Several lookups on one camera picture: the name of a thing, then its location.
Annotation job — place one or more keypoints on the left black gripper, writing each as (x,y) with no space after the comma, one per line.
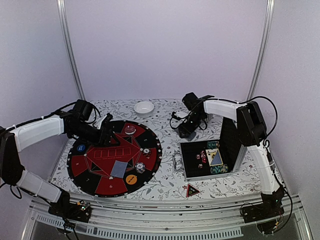
(104,140)

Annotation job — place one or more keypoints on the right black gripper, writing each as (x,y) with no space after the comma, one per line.
(187,130)

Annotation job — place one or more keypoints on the blue small blind button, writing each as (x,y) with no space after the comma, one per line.
(81,148)

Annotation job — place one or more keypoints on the red black 100 chip stack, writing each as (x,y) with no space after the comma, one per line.
(146,152)

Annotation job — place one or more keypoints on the dealt blue playing cards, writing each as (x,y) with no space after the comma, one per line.
(118,169)

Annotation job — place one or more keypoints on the orange big blind button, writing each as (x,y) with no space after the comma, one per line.
(131,179)

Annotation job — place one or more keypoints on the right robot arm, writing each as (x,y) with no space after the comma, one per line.
(251,131)

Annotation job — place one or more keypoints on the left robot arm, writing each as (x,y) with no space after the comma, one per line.
(18,137)

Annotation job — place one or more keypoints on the upper poker chip row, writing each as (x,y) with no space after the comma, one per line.
(213,144)

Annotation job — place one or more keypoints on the poker chip row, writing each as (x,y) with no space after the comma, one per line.
(219,169)
(213,144)

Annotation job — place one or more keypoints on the red dice group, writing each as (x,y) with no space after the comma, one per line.
(201,159)

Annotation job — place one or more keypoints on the aluminium poker chip case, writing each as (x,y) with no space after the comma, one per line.
(232,151)

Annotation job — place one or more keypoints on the boxed card deck ace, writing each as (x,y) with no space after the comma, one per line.
(214,157)

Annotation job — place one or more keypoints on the white ceramic bowl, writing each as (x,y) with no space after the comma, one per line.
(144,109)

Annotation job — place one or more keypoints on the lower poker chip row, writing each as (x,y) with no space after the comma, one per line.
(219,169)

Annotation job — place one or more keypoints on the round red black poker mat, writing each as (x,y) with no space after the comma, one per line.
(90,170)

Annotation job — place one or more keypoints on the red black triangle card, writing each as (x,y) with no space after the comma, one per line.
(191,191)

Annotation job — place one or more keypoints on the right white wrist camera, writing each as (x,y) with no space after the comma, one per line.
(178,117)

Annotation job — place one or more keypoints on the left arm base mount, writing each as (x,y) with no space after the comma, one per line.
(80,211)

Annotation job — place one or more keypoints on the front aluminium rail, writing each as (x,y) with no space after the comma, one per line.
(197,219)

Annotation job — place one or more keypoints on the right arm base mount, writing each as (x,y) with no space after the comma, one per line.
(258,212)

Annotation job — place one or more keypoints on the left aluminium frame post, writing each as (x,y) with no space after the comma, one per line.
(62,13)

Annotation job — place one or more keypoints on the aluminium frame post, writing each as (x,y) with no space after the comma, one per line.
(62,13)
(266,28)

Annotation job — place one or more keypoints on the right aluminium frame post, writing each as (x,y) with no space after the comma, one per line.
(266,28)

